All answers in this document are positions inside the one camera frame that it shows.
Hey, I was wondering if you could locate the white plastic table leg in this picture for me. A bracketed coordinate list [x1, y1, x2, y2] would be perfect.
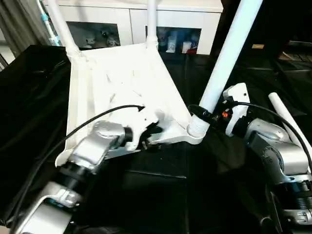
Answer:
[47, 0, 83, 56]
[145, 0, 161, 50]
[268, 91, 312, 162]
[187, 0, 265, 139]

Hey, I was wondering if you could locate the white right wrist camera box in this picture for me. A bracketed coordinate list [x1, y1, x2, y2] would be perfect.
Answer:
[222, 82, 252, 138]

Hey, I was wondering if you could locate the white cabinet with glass doors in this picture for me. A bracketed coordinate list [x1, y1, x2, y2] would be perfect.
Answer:
[43, 0, 226, 56]

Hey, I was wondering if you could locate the grey curtain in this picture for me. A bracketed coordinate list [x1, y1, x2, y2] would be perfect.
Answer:
[0, 0, 50, 55]

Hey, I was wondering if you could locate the black work mat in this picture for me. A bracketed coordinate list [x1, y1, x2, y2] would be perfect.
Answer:
[0, 29, 312, 234]

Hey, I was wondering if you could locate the white teal mop handle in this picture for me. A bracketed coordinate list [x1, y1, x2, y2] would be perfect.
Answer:
[37, 0, 62, 47]

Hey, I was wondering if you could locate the black left wrist camera cable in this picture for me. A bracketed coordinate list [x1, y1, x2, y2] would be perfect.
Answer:
[9, 104, 146, 227]

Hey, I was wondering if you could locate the white plastic table top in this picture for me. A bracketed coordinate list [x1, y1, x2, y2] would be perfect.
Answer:
[56, 43, 206, 168]

